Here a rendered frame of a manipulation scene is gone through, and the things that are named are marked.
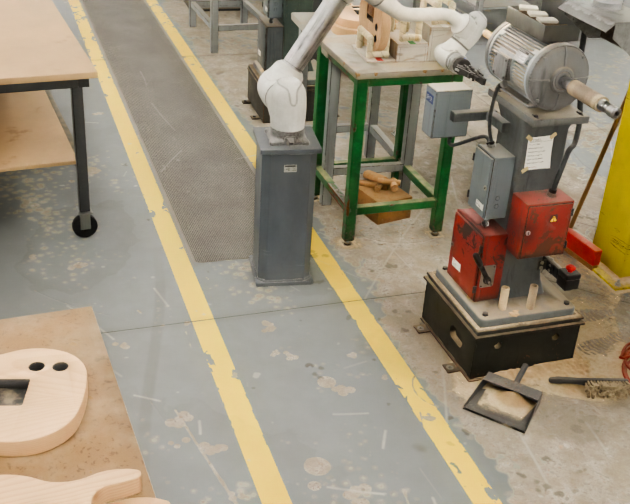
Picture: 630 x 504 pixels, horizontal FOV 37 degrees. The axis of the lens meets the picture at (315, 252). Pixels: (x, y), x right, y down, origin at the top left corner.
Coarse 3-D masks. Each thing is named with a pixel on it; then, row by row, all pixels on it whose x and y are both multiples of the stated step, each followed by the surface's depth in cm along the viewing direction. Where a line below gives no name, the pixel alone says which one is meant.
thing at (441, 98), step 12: (432, 84) 373; (444, 84) 374; (456, 84) 375; (432, 96) 370; (444, 96) 368; (456, 96) 370; (468, 96) 372; (432, 108) 371; (444, 108) 371; (456, 108) 373; (468, 108) 374; (432, 120) 372; (444, 120) 374; (432, 132) 375; (444, 132) 376; (456, 132) 378; (456, 144) 382
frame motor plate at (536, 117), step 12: (492, 96) 371; (504, 96) 366; (516, 108) 355; (528, 108) 355; (540, 108) 356; (564, 108) 357; (576, 108) 358; (528, 120) 348; (540, 120) 345; (552, 120) 347; (564, 120) 349; (576, 120) 350; (588, 120) 352
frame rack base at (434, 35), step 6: (414, 24) 474; (426, 24) 458; (438, 24) 459; (414, 30) 474; (426, 30) 459; (432, 30) 455; (438, 30) 456; (444, 30) 456; (450, 30) 457; (426, 36) 460; (432, 36) 456; (438, 36) 457; (444, 36) 458; (450, 36) 459; (432, 42) 458; (438, 42) 459; (444, 42) 459; (432, 48) 459; (432, 54) 461; (426, 60) 462; (432, 60) 462
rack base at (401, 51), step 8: (392, 32) 471; (408, 32) 473; (392, 40) 460; (424, 40) 462; (392, 48) 461; (400, 48) 455; (408, 48) 456; (416, 48) 457; (424, 48) 458; (392, 56) 462; (400, 56) 457; (408, 56) 458; (416, 56) 459; (424, 56) 460
